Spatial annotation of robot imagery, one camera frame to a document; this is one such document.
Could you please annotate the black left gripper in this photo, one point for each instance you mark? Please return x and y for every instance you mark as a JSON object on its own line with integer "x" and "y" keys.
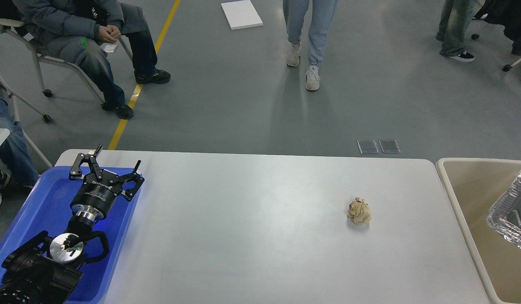
{"x": 98, "y": 193}

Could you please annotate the brown paper ball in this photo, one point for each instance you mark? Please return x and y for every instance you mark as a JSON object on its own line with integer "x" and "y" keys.
{"x": 359, "y": 211}

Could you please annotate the aluminium foil tray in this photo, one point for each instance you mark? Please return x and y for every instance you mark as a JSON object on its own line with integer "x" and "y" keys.
{"x": 504, "y": 216}

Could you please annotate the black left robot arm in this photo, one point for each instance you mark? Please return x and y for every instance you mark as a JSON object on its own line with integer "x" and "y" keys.
{"x": 63, "y": 245}

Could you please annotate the blue plastic tray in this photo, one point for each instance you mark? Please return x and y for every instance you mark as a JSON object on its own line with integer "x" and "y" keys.
{"x": 47, "y": 208}

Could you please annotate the person in jeans at left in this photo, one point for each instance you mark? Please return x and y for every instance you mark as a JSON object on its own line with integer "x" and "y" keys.
{"x": 14, "y": 153}

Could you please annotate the person in grey puffer jacket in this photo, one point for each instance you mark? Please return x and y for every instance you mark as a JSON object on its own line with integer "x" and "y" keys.
{"x": 74, "y": 30}

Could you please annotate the white chair on castors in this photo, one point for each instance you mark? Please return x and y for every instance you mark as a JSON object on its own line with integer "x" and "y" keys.
{"x": 40, "y": 54}

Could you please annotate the white flat box on floor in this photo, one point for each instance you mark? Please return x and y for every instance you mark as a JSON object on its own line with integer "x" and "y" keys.
{"x": 241, "y": 14}

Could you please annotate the left floor plate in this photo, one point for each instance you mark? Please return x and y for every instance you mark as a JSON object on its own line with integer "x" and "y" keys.
{"x": 367, "y": 147}

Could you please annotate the floor plate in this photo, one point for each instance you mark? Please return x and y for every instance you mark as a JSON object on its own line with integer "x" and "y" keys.
{"x": 367, "y": 147}
{"x": 390, "y": 146}

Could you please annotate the person in light blue trousers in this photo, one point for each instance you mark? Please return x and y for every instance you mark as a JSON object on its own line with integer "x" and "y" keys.
{"x": 294, "y": 12}

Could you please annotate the right floor plate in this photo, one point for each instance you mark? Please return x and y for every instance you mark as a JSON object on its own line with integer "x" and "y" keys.
{"x": 390, "y": 146}

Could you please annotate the beige plastic bin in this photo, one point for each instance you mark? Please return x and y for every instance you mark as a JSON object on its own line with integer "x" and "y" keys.
{"x": 473, "y": 185}

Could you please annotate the person in green-grey trousers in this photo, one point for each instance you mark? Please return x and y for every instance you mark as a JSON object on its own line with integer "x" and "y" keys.
{"x": 455, "y": 18}

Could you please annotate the chair with dark coat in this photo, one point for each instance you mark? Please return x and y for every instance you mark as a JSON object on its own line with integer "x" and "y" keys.
{"x": 506, "y": 13}

